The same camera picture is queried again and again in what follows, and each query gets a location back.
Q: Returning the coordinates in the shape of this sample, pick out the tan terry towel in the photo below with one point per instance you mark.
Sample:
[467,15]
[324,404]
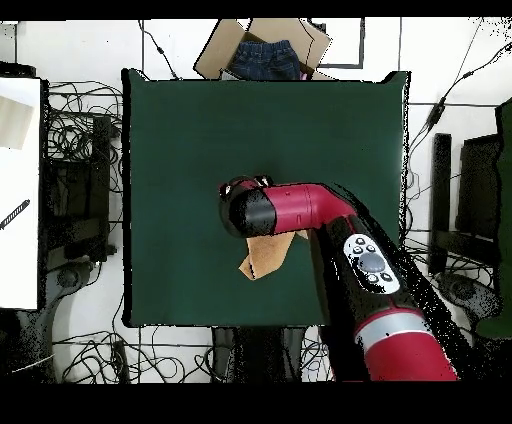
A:
[268,252]

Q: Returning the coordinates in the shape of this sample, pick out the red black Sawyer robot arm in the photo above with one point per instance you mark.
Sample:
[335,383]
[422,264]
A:
[296,208]

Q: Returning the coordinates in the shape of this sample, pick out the black flat panel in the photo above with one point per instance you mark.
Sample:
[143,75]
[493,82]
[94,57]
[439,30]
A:
[480,188]

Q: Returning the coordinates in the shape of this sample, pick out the dark green table cloth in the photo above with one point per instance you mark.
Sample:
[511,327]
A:
[200,140]

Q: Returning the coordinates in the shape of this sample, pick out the blue denim jeans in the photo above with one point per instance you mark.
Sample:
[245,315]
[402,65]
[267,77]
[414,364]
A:
[264,60]

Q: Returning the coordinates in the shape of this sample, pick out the open cardboard box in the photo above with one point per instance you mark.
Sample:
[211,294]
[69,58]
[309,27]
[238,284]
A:
[218,52]

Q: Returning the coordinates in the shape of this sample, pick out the black upright bar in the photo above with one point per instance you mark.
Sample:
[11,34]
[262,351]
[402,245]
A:
[440,180]

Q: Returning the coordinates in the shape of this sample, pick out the black equipment rack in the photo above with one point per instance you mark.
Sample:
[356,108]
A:
[76,192]

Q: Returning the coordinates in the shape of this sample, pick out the black office chair base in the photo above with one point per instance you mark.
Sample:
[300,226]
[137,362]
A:
[68,278]
[464,292]

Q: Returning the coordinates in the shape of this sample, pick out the black power strip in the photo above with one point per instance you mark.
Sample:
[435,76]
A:
[120,360]

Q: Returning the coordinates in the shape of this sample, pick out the white side table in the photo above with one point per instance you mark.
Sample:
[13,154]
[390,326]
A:
[20,260]

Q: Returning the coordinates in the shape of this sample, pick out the beige sheet of card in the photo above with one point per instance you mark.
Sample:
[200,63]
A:
[14,124]

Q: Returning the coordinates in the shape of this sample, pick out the black rectangular frame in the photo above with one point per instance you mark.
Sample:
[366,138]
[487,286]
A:
[362,44]

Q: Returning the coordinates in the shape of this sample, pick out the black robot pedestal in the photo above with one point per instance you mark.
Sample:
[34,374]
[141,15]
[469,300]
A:
[260,352]

